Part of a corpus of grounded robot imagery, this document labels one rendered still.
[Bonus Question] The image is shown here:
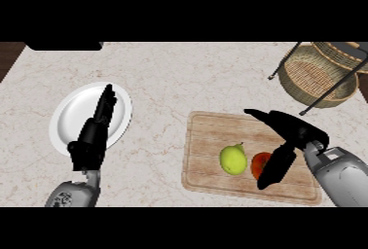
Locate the red tomato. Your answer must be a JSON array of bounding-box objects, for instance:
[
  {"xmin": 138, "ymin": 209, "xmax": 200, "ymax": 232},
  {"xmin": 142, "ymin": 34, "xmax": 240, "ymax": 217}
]
[{"xmin": 250, "ymin": 152, "xmax": 275, "ymax": 181}]

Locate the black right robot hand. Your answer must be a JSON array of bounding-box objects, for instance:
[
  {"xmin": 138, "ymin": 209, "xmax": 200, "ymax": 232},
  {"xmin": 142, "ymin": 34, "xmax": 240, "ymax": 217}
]
[{"xmin": 243, "ymin": 108, "xmax": 332, "ymax": 191}]

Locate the black appliance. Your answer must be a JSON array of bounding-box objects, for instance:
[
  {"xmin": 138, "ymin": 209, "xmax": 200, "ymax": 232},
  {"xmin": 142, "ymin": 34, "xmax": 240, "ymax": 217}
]
[{"xmin": 26, "ymin": 42, "xmax": 105, "ymax": 52}]

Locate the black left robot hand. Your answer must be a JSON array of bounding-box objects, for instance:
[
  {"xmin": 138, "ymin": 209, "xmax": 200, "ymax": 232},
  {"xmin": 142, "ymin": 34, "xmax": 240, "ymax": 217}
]
[{"xmin": 67, "ymin": 84, "xmax": 120, "ymax": 172}]

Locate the green pear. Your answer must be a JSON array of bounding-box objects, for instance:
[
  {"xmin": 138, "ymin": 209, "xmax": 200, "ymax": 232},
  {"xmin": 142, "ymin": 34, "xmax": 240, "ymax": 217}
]
[{"xmin": 219, "ymin": 142, "xmax": 249, "ymax": 176}]

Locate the tiered wicker basket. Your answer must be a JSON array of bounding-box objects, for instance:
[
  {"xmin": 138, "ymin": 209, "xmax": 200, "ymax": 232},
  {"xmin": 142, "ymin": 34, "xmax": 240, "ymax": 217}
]
[{"xmin": 267, "ymin": 42, "xmax": 368, "ymax": 117}]

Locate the wooden cutting board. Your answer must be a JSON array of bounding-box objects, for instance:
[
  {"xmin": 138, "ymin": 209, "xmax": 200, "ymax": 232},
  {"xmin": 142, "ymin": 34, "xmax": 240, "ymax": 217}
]
[{"xmin": 181, "ymin": 110, "xmax": 324, "ymax": 206}]

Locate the white round plate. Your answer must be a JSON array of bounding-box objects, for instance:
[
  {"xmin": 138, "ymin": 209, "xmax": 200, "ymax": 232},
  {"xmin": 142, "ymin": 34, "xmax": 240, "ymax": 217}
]
[{"xmin": 49, "ymin": 81, "xmax": 133, "ymax": 157}]

